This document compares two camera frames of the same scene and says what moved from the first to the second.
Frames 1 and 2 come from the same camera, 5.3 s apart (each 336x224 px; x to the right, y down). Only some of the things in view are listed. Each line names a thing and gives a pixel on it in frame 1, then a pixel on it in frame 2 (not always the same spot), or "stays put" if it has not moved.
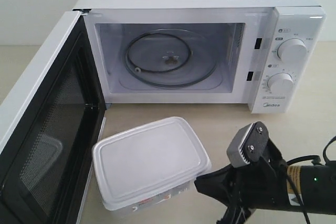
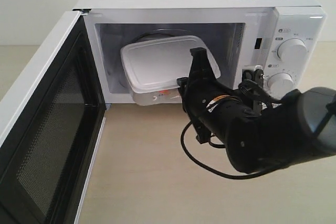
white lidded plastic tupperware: (148, 162) to (150, 70)
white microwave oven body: (207, 38) stays put
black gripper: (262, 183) to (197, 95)
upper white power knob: (292, 50) stays put
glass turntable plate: (170, 58) to (115, 67)
